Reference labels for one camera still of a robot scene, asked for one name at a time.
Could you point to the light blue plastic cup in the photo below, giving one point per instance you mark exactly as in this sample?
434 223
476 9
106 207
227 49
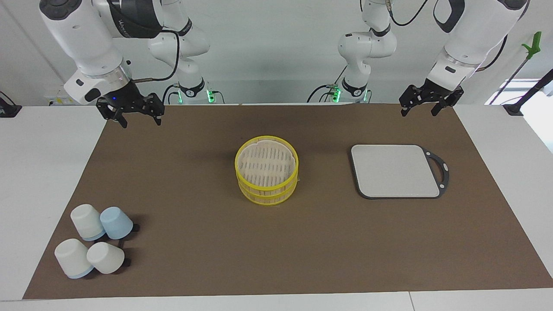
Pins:
116 222

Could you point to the brown table mat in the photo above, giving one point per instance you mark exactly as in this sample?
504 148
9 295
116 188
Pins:
173 172

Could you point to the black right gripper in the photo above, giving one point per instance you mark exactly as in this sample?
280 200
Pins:
129 101

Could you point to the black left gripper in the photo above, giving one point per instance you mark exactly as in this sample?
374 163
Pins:
436 93

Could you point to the yellow rimmed bamboo steamer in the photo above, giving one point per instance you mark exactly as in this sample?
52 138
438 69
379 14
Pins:
263 194

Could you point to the grey cutting board black rim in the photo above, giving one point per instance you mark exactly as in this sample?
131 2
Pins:
389 172

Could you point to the white wall socket box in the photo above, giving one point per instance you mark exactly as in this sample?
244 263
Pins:
56 100

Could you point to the black clamp mount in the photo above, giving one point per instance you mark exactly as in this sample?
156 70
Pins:
8 111

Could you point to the cream plastic cup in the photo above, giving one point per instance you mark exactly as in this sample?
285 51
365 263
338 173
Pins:
106 258
71 257
85 220

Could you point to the green tipped pole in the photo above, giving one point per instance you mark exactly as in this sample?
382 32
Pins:
535 43

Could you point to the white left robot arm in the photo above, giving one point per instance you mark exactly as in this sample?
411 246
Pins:
471 39

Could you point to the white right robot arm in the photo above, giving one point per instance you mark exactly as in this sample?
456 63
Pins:
86 39

